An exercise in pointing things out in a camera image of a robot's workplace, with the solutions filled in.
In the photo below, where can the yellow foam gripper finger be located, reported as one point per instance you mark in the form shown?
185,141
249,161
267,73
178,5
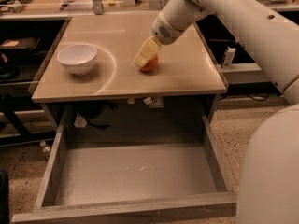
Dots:
148,50

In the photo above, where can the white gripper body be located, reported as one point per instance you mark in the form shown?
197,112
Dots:
164,32

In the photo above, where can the red apple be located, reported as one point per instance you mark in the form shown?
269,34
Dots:
151,65

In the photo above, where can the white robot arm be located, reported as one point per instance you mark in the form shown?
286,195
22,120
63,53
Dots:
268,190

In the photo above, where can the grey open top drawer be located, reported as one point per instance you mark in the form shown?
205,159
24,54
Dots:
148,167

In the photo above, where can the white ceramic bowl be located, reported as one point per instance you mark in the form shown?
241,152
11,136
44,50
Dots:
78,59

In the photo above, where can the small plastic bottle on floor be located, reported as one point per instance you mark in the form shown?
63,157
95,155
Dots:
45,148

